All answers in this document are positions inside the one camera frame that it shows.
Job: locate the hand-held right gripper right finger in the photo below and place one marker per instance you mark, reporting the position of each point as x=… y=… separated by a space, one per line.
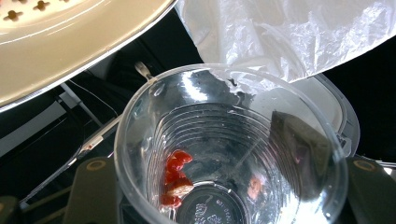
x=370 y=193

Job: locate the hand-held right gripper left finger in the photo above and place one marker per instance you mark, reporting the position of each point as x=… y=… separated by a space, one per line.
x=93 y=193

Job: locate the red food scraps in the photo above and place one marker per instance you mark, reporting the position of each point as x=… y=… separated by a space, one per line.
x=176 y=169

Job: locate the white trash bin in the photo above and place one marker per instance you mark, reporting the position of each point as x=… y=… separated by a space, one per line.
x=323 y=99

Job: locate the pale red food scrap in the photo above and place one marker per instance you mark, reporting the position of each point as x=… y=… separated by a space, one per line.
x=255 y=186

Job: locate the clear plastic cup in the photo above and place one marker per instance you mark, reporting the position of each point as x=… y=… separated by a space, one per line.
x=205 y=124

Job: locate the white plastic trash bag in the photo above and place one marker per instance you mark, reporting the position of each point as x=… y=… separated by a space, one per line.
x=280 y=34

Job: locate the silver metal bar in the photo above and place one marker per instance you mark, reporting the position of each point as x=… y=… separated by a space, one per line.
x=93 y=141

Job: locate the white pole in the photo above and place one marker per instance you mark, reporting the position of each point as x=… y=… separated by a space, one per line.
x=81 y=104

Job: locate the grey flat bar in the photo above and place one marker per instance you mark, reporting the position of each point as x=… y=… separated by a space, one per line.
x=28 y=129

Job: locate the beige perforated round tray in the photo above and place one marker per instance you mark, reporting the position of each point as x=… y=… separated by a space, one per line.
x=62 y=56

